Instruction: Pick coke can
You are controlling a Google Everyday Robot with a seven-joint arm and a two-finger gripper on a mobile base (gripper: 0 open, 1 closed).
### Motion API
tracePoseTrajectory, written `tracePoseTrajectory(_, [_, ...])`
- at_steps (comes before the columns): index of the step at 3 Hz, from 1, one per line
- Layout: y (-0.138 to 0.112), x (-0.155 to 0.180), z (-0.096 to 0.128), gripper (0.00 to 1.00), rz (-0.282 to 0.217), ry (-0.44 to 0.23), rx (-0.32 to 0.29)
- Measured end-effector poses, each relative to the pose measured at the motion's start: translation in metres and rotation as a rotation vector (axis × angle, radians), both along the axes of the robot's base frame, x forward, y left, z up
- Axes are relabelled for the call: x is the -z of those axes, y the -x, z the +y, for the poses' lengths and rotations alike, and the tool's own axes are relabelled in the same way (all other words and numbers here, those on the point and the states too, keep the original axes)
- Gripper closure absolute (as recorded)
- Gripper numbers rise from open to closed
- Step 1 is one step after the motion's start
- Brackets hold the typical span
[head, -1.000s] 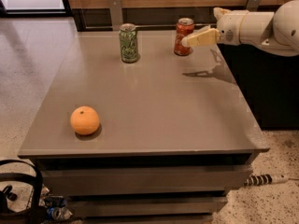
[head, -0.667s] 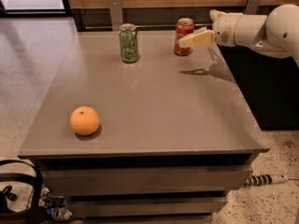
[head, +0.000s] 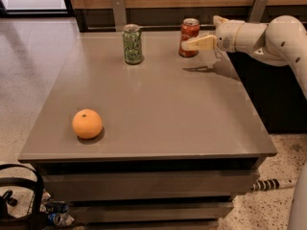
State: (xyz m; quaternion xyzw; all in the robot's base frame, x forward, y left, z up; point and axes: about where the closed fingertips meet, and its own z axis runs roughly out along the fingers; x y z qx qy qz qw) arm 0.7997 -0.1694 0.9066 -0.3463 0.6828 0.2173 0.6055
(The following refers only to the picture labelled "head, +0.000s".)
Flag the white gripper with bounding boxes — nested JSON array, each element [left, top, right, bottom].
[[181, 15, 244, 53]]

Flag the red coke can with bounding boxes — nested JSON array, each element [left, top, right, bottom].
[[178, 18, 200, 58]]

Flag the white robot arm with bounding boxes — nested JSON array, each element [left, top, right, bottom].
[[180, 15, 307, 230]]

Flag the green soda can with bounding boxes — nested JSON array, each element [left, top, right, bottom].
[[123, 24, 142, 65]]

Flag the grey drawer cabinet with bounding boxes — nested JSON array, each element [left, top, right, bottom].
[[19, 32, 276, 230]]

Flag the orange fruit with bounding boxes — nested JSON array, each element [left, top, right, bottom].
[[72, 109, 103, 139]]

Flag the striped power strip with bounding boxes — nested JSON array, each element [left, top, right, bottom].
[[250, 178, 296, 192]]

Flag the crushed cans on floor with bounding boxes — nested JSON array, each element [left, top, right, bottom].
[[42, 201, 75, 226]]

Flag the right metal bracket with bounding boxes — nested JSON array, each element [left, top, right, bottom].
[[248, 0, 269, 23]]

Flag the metal bracket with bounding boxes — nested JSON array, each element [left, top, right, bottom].
[[248, 0, 269, 23], [111, 0, 127, 32]]

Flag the metal rail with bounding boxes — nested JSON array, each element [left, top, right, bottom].
[[79, 24, 215, 33]]

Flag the left metal bracket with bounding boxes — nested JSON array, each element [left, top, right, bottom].
[[111, 0, 127, 32]]

